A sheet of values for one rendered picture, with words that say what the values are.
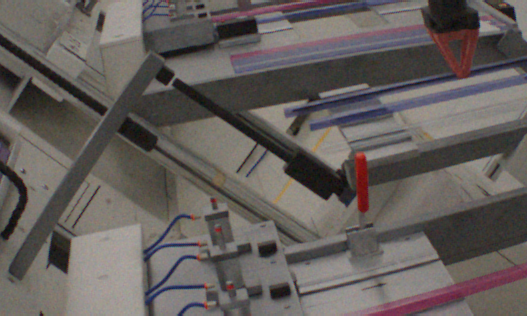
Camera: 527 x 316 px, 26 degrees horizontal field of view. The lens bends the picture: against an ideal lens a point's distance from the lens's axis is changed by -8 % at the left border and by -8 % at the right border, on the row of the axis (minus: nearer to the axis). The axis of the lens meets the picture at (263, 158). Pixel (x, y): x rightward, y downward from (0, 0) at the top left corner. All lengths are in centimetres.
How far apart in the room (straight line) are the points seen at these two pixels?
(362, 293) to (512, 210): 24
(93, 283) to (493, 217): 46
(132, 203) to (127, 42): 31
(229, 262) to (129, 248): 16
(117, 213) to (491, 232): 91
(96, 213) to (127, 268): 93
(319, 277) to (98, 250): 23
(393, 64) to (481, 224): 77
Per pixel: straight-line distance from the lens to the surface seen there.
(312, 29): 566
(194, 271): 117
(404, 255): 125
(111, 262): 118
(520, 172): 161
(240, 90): 203
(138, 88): 97
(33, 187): 127
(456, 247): 133
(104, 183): 207
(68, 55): 197
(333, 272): 125
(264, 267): 114
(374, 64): 205
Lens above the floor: 146
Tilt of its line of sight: 14 degrees down
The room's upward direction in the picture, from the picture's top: 56 degrees counter-clockwise
